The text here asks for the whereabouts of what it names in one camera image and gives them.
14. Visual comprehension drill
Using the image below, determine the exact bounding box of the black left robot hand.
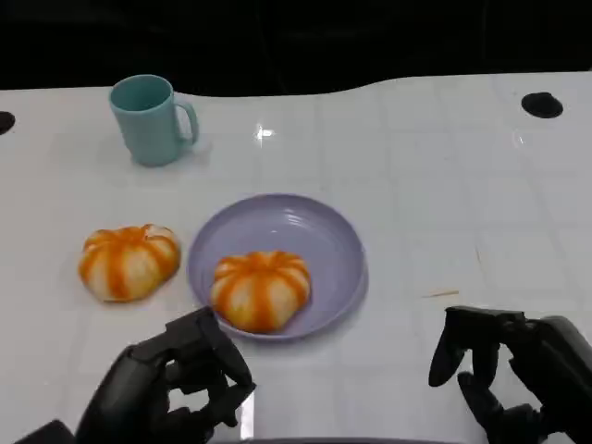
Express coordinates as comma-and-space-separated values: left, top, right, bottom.
73, 306, 258, 444

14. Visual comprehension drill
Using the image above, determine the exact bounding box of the lilac plate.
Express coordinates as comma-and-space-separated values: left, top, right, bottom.
186, 192, 370, 342

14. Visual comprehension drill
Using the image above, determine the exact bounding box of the black cloth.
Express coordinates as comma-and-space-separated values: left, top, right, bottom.
0, 0, 592, 99

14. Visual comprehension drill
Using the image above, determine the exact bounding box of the pale green mug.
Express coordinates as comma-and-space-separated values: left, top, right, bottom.
108, 74, 201, 167

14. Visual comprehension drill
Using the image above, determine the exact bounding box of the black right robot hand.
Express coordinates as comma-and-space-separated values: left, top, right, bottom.
427, 304, 592, 444

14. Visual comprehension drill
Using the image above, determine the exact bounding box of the orange white toy bread roll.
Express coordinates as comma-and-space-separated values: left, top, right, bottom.
77, 223, 180, 303
210, 250, 312, 334

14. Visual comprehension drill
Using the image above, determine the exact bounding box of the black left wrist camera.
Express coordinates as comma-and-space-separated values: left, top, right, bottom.
13, 418, 78, 444

